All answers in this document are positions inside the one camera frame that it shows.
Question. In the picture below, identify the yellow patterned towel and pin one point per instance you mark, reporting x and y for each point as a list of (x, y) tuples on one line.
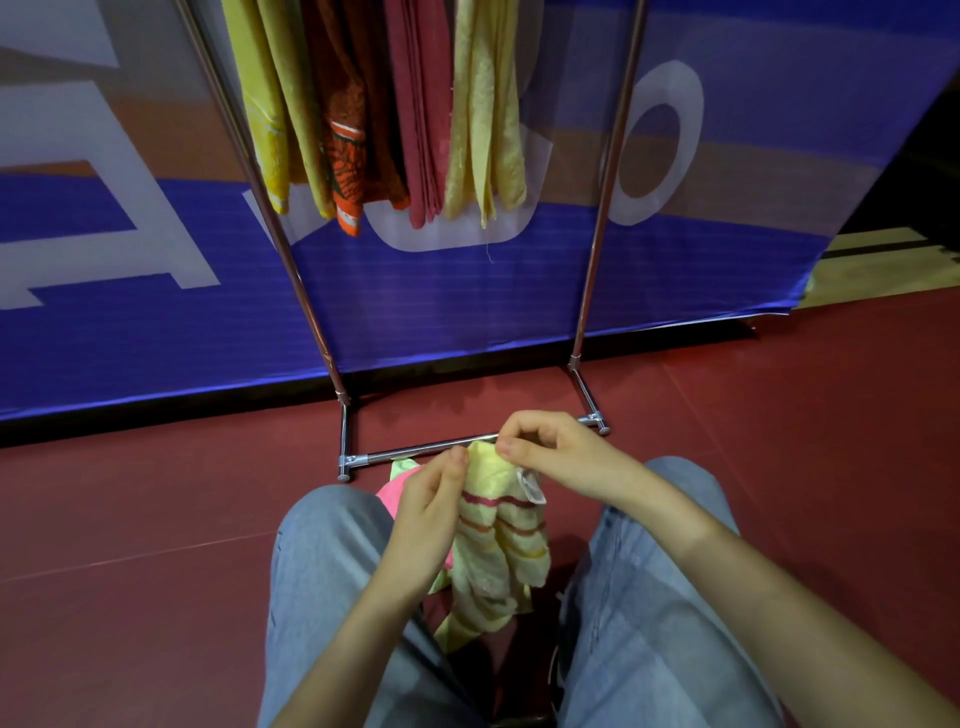
[(262, 112)]

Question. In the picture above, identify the person's right shoe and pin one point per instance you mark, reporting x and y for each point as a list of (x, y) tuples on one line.
[(559, 679)]

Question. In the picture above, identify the light green towel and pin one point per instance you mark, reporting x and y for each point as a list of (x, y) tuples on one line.
[(401, 469)]

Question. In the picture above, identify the metal towel rack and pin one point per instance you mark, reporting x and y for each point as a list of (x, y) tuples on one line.
[(600, 195)]

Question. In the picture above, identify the person's left hand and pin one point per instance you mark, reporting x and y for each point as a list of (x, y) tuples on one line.
[(424, 525)]

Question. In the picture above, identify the person's right forearm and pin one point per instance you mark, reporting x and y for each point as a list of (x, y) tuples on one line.
[(810, 622)]

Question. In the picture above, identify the pink towel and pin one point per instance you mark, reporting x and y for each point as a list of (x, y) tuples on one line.
[(390, 495), (424, 112)]

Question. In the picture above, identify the pale yellow striped towel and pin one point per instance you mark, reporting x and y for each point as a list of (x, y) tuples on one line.
[(495, 555)]

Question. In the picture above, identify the person's left forearm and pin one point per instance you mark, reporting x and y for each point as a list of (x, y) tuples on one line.
[(352, 660)]

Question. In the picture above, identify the blue printed banner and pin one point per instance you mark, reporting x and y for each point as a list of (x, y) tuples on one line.
[(750, 112)]

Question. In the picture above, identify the person's right hand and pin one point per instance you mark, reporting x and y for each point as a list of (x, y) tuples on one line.
[(577, 457)]

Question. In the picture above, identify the orange brown patterned towel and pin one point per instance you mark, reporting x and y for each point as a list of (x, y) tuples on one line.
[(349, 150)]

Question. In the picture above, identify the person's grey trousers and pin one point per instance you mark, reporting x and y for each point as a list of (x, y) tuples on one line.
[(322, 555)]

